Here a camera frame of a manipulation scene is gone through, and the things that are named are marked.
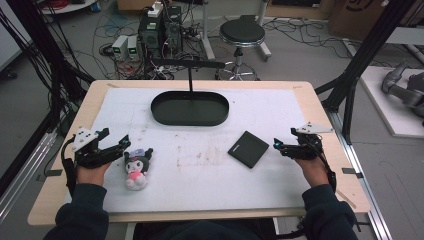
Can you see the black oval tray with stand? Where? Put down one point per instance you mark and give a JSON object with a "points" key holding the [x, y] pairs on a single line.
{"points": [[190, 110]]}

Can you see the black computer tower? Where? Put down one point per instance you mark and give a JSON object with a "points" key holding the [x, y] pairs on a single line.
{"points": [[160, 31]]}

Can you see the black tape strip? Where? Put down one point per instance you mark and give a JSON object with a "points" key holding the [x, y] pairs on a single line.
{"points": [[351, 172], [53, 173]]}

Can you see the black round stool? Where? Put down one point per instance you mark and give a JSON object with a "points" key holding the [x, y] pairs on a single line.
{"points": [[242, 31]]}

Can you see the person's dark lap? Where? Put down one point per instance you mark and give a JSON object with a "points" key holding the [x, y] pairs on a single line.
{"points": [[206, 231]]}

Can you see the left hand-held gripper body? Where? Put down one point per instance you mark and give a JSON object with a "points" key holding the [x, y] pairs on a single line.
{"points": [[87, 151]]}

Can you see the white table mat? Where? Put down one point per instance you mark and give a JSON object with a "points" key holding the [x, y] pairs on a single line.
{"points": [[206, 180]]}

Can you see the person's right hand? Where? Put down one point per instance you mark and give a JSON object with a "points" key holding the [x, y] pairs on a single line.
{"points": [[313, 171]]}

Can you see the cardboard box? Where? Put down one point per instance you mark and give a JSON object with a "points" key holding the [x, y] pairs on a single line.
{"points": [[363, 15]]}

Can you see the black square case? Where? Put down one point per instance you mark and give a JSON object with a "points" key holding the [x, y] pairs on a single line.
{"points": [[248, 149]]}

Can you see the grey power supply unit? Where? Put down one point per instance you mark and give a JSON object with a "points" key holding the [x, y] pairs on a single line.
{"points": [[133, 47], [120, 46]]}

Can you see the aluminium floor rail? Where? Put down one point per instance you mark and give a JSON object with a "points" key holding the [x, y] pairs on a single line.
{"points": [[365, 186], [23, 180]]}

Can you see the person's left hand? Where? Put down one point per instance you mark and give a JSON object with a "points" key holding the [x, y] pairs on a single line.
{"points": [[90, 174]]}

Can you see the white power strip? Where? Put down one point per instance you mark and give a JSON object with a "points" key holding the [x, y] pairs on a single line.
{"points": [[155, 9]]}

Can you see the white round table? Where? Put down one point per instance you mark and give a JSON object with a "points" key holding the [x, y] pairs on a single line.
{"points": [[71, 6]]}

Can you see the white floor board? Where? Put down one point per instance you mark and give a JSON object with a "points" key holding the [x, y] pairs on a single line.
{"points": [[383, 110]]}

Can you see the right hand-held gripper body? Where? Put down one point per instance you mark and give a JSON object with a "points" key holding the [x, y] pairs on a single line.
{"points": [[308, 148]]}

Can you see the black metal frame post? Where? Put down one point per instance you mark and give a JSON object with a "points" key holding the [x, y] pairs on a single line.
{"points": [[363, 56], [43, 56]]}

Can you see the black and pink plush doll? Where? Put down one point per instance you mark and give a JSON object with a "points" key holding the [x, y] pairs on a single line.
{"points": [[136, 168]]}

